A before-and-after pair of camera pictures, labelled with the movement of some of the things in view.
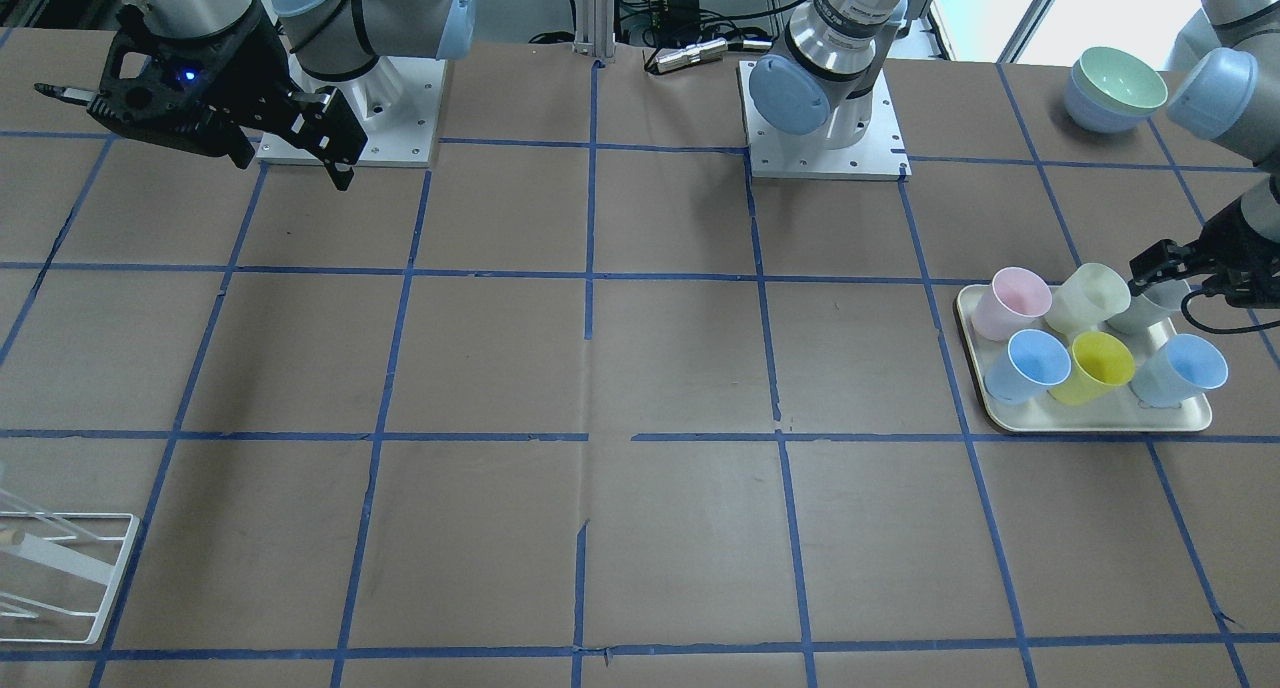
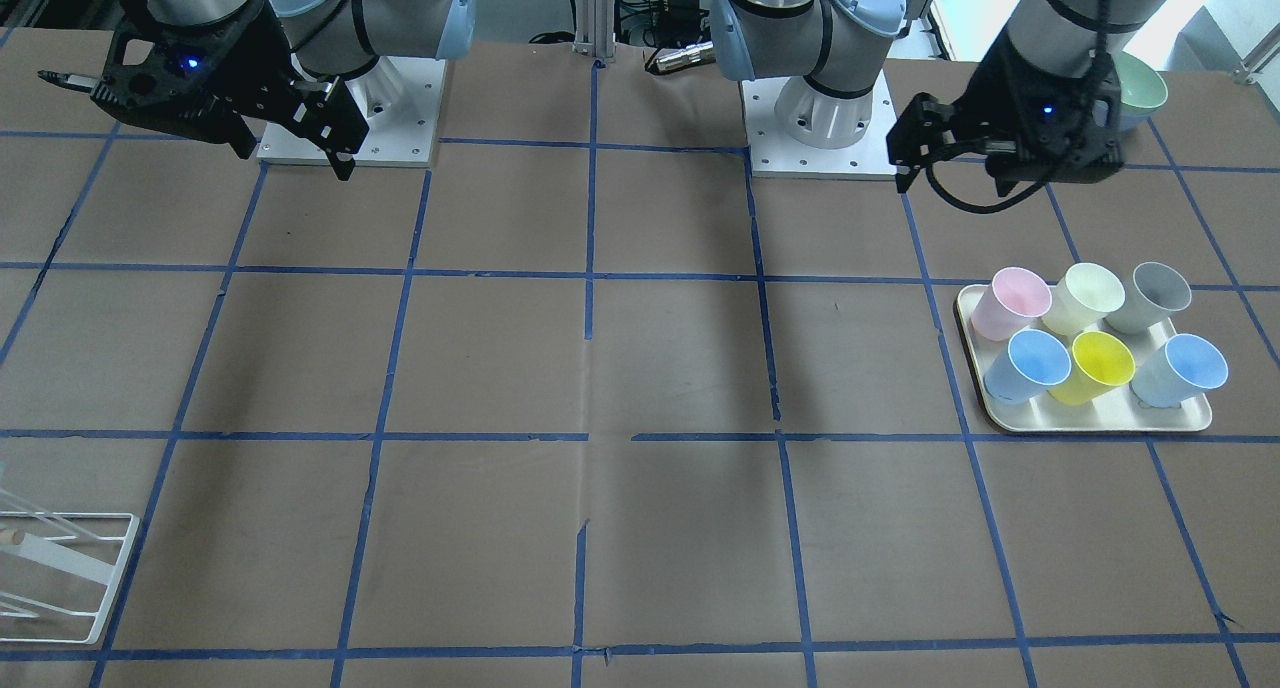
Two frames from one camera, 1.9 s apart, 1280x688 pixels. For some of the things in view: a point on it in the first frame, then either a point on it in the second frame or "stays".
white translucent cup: (1148, 312) stays
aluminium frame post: (595, 12) stays
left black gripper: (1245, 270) to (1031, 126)
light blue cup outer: (1187, 364) stays
